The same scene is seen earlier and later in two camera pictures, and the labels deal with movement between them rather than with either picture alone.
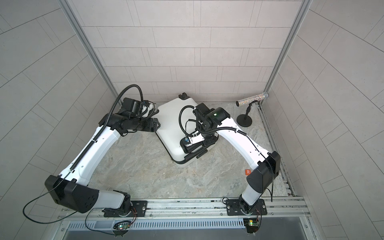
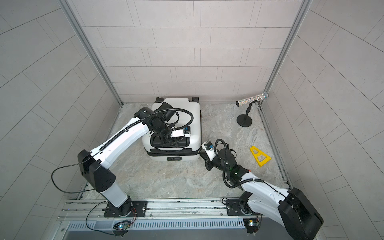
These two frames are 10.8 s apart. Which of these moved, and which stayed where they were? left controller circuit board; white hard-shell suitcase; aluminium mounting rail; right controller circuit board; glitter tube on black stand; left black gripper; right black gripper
Moved: white hard-shell suitcase; right black gripper; left black gripper
Stayed: glitter tube on black stand; aluminium mounting rail; right controller circuit board; left controller circuit board
